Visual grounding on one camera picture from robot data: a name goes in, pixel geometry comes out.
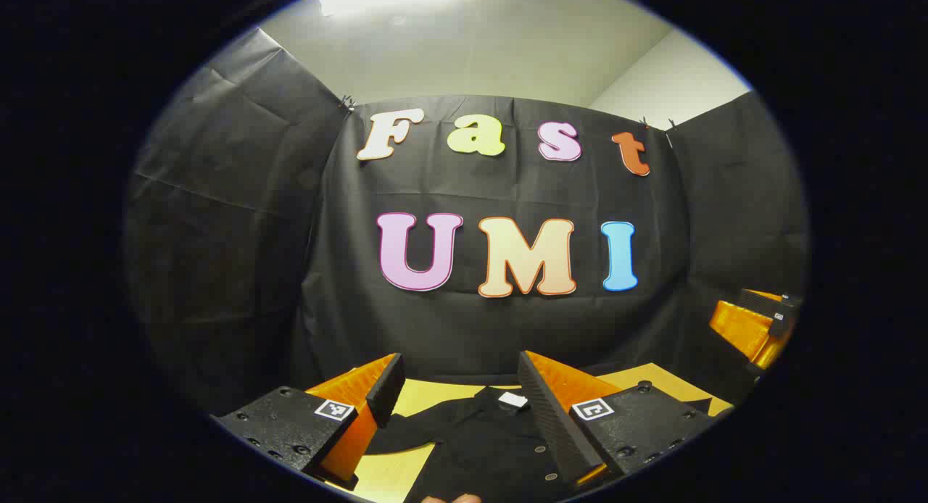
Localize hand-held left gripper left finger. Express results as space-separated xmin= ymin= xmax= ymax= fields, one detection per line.
xmin=210 ymin=352 xmax=407 ymax=491

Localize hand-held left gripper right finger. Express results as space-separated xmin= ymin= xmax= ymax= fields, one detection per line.
xmin=516 ymin=349 xmax=726 ymax=489

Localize black short-sleeved button shirt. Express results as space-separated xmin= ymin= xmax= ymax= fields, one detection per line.
xmin=362 ymin=386 xmax=715 ymax=503

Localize black backdrop cloth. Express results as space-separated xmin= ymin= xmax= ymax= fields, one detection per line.
xmin=123 ymin=28 xmax=809 ymax=417

